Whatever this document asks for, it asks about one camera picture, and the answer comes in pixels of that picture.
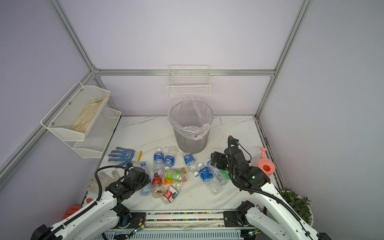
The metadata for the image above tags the clear light-blue label bottle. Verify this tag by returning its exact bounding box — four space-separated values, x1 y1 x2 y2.
207 159 228 186

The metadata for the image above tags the red label clear bottle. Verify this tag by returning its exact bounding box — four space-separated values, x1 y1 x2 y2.
162 182 184 205

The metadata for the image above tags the white mesh shelf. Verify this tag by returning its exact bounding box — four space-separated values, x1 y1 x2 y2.
73 107 121 159
41 82 110 142

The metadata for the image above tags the blue dotted work glove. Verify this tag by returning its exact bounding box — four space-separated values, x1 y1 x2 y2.
108 147 143 167

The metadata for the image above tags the orange rubber glove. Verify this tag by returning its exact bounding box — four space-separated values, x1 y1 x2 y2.
63 198 93 219

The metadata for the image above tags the red label purple-cap bottle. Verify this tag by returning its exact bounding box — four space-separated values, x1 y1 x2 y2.
152 173 165 198

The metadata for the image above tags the green orange label bottle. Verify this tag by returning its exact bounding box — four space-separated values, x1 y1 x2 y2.
157 169 187 185

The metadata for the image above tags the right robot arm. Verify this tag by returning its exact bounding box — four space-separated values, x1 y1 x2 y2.
211 146 330 240

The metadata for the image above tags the white wire wall basket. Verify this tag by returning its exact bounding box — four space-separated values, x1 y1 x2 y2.
166 65 211 97

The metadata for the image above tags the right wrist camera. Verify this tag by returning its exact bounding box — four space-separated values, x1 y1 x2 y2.
231 138 240 147

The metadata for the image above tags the beige cloth in shelf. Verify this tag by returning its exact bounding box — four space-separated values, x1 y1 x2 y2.
70 97 106 134

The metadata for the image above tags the white mesh upper shelf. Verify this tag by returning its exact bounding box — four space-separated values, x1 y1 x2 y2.
41 82 110 142

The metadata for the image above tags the clear plastic bin liner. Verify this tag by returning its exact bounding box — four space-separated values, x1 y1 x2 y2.
168 97 214 141

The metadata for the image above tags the large clear blue-cap bottle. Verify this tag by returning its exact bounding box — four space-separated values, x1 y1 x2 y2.
140 162 152 197

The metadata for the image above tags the white mesh lower shelf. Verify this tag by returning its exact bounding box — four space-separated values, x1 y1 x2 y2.
73 107 121 159

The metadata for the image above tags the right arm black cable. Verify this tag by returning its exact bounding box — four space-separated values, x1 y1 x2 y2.
227 135 316 240

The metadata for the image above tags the capless blue label bottle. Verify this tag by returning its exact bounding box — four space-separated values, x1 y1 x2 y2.
164 146 178 168

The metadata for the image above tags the pink watering can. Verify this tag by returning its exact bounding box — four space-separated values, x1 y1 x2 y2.
257 148 276 177

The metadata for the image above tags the potted green plant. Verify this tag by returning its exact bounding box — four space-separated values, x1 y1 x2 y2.
279 188 314 227

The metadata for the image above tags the Pocari Sweat bottle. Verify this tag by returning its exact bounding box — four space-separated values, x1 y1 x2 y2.
184 152 199 177

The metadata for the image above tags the green plastic bottle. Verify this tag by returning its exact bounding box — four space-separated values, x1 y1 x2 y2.
220 170 231 180

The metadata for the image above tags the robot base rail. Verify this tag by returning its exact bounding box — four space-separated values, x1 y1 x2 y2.
116 209 255 230

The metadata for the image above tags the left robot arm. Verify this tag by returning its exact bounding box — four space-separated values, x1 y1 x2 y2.
31 166 150 240

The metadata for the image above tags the yellow-cap clear bottle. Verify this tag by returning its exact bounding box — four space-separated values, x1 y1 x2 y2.
173 168 187 175

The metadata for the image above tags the grey mesh waste bin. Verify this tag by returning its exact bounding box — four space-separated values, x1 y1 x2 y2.
168 99 214 154

